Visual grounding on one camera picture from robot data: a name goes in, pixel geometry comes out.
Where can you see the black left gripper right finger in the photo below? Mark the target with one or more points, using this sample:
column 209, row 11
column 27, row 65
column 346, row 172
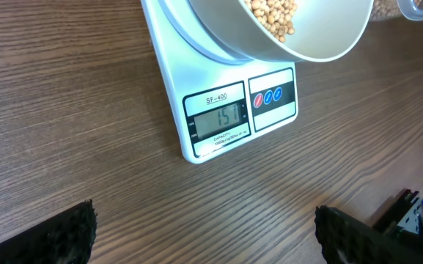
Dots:
column 344, row 239

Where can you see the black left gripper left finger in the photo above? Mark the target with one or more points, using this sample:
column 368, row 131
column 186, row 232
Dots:
column 67, row 237

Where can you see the white digital kitchen scale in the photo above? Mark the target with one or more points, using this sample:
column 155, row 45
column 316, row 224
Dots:
column 219, row 98

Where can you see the white bowl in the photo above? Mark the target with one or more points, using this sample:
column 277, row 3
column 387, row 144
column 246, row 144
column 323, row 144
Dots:
column 325, row 30

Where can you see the soybeans in white bowl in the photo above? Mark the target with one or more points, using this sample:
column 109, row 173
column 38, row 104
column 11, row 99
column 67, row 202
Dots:
column 276, row 16

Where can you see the clear plastic container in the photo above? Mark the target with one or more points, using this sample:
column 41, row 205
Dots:
column 384, row 10

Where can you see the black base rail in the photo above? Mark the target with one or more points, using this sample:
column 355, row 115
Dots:
column 401, row 218

